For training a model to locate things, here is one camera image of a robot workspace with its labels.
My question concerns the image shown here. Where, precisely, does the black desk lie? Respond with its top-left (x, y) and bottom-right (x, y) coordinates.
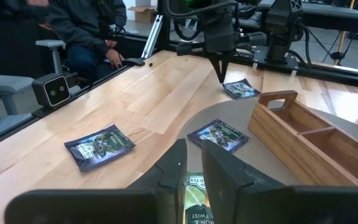
top-left (239, 0), bottom-right (358, 32)

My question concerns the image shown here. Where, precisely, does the grey office chair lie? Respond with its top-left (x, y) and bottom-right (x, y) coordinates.
top-left (35, 39), bottom-right (67, 75)
top-left (0, 74), bottom-right (34, 147)

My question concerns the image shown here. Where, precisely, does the yellow pole stand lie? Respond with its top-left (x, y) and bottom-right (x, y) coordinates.
top-left (321, 0), bottom-right (356, 66)

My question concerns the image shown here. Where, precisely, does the cardboard box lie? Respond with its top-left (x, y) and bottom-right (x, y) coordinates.
top-left (127, 5), bottom-right (157, 23)

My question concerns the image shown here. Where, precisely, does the person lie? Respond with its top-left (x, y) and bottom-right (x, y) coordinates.
top-left (0, 0), bottom-right (127, 82)

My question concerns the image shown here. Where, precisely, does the round grey mat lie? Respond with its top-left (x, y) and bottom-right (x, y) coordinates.
top-left (176, 98), bottom-right (358, 187)

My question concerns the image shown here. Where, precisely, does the dark blue tea packet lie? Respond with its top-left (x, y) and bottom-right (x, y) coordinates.
top-left (221, 78), bottom-right (261, 100)
top-left (186, 118), bottom-right (250, 154)
top-left (63, 124), bottom-right (136, 173)

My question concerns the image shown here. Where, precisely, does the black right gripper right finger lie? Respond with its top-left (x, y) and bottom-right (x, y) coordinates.
top-left (201, 139), bottom-right (358, 224)

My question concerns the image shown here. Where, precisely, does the black table-level camera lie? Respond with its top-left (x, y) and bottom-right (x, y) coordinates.
top-left (31, 73), bottom-right (71, 109)

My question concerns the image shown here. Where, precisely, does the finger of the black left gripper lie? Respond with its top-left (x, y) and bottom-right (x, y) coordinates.
top-left (212, 53), bottom-right (224, 83)
top-left (221, 53), bottom-right (231, 83)

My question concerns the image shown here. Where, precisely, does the person's hand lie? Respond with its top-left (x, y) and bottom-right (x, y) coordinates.
top-left (104, 48), bottom-right (126, 70)

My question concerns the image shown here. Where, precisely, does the green and yellow tea packet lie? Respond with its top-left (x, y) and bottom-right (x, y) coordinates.
top-left (182, 172), bottom-right (214, 224)

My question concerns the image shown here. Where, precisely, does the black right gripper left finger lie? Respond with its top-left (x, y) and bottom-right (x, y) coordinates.
top-left (4, 138), bottom-right (188, 224)

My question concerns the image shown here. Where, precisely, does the wooden three-compartment organizer box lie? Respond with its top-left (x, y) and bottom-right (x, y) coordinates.
top-left (248, 90), bottom-right (358, 187)

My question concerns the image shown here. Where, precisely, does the silver aluminium bar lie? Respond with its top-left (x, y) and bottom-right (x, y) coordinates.
top-left (140, 14), bottom-right (163, 60)

